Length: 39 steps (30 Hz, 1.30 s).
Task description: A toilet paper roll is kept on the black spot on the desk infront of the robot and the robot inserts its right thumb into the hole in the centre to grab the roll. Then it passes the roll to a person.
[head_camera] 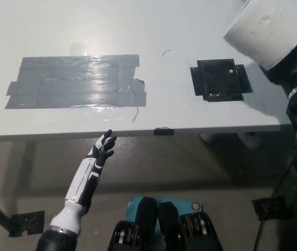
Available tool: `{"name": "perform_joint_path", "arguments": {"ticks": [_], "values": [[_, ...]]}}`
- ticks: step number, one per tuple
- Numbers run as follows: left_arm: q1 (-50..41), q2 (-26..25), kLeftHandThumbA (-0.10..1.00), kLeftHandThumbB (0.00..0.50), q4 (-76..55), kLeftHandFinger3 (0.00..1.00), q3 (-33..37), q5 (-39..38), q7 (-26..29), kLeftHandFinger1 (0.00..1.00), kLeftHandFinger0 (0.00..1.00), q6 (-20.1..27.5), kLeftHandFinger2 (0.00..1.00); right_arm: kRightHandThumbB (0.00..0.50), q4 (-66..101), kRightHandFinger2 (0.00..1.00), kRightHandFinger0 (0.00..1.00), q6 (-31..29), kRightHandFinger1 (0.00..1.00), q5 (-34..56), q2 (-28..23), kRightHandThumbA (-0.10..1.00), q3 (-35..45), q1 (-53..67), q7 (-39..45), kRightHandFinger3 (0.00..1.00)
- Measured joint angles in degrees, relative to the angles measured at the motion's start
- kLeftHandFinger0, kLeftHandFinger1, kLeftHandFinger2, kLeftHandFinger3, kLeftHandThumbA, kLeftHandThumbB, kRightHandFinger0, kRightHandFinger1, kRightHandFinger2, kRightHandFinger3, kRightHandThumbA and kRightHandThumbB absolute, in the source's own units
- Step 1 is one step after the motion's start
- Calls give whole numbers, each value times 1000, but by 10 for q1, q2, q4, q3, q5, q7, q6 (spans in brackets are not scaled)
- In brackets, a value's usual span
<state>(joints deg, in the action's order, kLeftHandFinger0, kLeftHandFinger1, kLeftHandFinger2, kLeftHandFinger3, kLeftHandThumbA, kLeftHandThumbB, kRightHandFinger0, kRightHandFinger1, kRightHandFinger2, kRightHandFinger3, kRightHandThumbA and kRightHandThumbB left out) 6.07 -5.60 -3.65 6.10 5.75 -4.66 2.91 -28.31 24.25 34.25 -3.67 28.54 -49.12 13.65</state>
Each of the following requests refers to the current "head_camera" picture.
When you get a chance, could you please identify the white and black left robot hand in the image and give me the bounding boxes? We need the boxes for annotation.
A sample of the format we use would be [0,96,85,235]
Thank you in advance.
[48,129,117,235]

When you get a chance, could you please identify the black tape square patch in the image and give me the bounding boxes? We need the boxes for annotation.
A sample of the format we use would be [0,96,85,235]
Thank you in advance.
[189,59,254,102]

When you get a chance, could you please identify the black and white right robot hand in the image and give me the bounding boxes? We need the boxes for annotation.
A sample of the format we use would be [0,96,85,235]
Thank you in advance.
[264,43,297,93]

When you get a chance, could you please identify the black and teal robot torso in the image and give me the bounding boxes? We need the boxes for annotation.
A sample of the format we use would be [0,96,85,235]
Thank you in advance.
[108,195,224,251]

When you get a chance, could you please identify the grey shoe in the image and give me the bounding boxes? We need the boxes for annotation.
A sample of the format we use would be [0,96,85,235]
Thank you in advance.
[242,132,263,151]
[199,132,219,147]

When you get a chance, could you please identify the grey duct tape patch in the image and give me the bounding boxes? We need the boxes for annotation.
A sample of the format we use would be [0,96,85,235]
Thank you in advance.
[4,54,148,110]

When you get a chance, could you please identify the white toilet paper roll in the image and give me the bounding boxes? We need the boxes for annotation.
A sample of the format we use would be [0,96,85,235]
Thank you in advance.
[223,0,297,71]

